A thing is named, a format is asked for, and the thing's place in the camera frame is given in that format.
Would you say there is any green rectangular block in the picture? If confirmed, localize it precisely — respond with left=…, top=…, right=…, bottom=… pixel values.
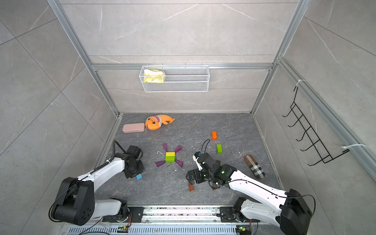
left=165, top=156, right=175, bottom=163

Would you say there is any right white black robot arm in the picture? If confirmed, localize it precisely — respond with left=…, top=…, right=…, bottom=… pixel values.
left=186, top=152, right=315, bottom=235

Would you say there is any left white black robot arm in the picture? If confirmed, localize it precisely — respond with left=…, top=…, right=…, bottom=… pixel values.
left=48, top=141, right=145, bottom=226

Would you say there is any reddish brown wedge block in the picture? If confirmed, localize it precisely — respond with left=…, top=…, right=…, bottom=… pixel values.
left=189, top=183, right=194, bottom=192

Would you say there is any pink rectangular case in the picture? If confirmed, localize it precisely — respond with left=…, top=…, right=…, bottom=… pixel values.
left=122, top=123, right=146, bottom=133

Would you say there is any orange rectangular block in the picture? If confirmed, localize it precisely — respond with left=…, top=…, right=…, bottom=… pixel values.
left=211, top=131, right=217, bottom=141

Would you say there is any orange fish plush toy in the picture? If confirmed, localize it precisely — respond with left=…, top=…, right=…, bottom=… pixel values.
left=145, top=115, right=175, bottom=130

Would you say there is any plaid brown cylinder case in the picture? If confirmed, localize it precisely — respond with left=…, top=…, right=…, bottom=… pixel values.
left=244, top=155, right=265, bottom=180

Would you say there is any yellow white cloth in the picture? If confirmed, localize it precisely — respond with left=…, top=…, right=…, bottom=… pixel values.
left=143, top=69, right=165, bottom=83

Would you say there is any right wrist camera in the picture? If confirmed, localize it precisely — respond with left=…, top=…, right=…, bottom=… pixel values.
left=193, top=151, right=205, bottom=171

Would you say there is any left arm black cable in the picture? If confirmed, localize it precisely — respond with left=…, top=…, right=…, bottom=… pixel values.
left=48, top=140, right=144, bottom=223

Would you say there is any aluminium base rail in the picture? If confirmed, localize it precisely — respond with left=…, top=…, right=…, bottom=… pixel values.
left=58, top=205, right=305, bottom=235

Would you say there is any white wire wall basket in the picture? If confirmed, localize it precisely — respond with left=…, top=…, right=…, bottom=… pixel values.
left=139, top=65, right=210, bottom=93

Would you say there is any black wire hook rack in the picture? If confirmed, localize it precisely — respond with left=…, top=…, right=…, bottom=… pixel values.
left=282, top=87, right=350, bottom=166

